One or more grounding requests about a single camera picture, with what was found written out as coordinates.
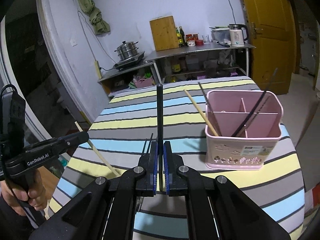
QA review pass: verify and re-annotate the black wall cable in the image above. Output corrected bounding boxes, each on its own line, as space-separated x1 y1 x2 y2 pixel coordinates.
221 0 237 25

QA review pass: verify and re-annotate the pink plastic utensil basket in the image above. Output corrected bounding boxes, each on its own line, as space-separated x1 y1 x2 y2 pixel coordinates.
204 90 284 171

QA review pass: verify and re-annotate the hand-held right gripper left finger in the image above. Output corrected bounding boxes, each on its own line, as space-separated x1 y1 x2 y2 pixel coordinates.
29 141 158 240

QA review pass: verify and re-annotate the low steel shelf table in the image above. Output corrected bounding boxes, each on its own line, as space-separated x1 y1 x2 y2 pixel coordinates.
97 61 155 98

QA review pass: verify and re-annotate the steel steamer pot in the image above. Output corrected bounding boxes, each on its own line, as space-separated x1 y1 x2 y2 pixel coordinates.
115 41 139 60

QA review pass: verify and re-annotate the striped tablecloth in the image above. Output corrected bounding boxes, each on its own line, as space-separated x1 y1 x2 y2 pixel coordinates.
47 76 307 240

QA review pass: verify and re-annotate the wooden door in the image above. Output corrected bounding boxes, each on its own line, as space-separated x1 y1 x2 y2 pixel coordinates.
236 0 300 95

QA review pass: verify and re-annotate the yellow power strip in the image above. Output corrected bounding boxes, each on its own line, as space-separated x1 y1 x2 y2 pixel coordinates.
94 60 102 80

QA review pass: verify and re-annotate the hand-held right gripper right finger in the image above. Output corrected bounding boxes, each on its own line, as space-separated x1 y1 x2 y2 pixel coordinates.
163 141 292 240

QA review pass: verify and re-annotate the hanging green cloth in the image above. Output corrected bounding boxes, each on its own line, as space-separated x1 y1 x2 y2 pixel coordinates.
74 0 110 34

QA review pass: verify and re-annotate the white electric kettle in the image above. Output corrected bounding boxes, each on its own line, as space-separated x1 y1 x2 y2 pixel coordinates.
229 24 249 47

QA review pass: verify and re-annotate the black induction cooker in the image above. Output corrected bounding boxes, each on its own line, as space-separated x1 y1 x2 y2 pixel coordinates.
113 51 145 70

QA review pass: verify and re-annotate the wooden chopstick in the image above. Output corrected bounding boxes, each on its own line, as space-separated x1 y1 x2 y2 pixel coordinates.
184 89 218 137
74 121 121 177

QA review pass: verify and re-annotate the person's left hand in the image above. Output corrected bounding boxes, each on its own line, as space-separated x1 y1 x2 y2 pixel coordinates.
0 167 48 216

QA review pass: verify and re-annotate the clear plastic food container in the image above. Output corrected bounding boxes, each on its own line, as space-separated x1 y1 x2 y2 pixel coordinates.
211 27 231 44

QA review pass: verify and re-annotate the wooden cutting board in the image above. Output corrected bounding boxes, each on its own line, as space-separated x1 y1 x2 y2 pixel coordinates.
149 15 180 52

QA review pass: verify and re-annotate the tall steel shelf table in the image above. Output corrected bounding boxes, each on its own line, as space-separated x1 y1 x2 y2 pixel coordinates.
145 41 256 83

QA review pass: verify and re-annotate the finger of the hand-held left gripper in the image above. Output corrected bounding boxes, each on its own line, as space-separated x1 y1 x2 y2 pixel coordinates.
57 132 90 155
24 134 75 153

